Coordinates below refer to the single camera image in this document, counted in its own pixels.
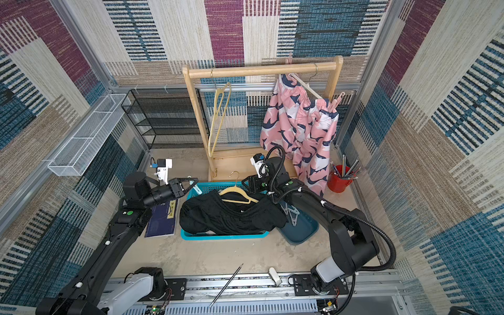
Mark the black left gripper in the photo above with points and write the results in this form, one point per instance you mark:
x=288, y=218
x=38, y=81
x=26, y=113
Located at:
x=177, y=188

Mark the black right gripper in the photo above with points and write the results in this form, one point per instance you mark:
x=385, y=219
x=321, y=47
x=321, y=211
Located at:
x=256, y=184

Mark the mint clothespin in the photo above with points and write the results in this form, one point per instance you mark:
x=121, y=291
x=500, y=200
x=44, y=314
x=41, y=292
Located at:
x=197, y=190
x=293, y=208

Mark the yellow hanger of black shorts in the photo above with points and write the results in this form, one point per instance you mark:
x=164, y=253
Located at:
x=244, y=197

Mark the black shorts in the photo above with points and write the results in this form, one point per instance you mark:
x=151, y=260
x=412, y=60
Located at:
x=212, y=212

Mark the white clothespin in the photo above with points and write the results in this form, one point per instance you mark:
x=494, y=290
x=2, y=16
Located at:
x=294, y=217
x=285, y=208

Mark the yellow hanger of beige shorts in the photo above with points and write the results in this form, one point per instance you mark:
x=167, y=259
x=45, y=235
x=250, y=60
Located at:
x=221, y=101

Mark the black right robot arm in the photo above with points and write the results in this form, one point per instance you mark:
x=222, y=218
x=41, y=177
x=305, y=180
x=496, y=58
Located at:
x=355, y=243

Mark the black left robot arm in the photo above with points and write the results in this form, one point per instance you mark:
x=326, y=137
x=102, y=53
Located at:
x=83, y=294

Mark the pink patterned shorts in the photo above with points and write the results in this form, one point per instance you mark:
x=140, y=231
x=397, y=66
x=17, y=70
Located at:
x=304, y=128

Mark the turquoise plastic basket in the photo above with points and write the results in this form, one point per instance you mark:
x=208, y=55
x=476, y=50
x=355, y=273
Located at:
x=206, y=187

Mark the dark blue book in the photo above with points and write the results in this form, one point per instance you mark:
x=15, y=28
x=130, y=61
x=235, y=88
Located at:
x=163, y=221

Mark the dark teal plastic tray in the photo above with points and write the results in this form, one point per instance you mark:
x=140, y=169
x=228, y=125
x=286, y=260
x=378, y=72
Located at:
x=306, y=227

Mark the thin metal rod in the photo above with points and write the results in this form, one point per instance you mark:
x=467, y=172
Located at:
x=226, y=285

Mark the red pen cup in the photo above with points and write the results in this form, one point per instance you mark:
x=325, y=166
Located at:
x=336, y=183

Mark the small white block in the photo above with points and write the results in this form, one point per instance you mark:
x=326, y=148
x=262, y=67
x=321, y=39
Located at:
x=274, y=276

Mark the pink clothespin right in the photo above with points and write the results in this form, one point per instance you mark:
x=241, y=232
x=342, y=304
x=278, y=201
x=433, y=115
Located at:
x=336, y=102

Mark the wooden clothes rack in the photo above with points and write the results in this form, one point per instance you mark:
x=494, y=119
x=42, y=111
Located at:
x=223, y=162

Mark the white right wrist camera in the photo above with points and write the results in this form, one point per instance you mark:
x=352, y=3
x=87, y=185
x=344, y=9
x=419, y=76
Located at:
x=258, y=162

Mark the black wire shelf rack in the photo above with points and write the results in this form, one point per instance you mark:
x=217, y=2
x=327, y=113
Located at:
x=164, y=118

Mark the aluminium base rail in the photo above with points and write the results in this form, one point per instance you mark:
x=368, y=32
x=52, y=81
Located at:
x=369, y=293

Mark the white wire wall basket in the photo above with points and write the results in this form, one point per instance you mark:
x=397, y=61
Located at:
x=73, y=159

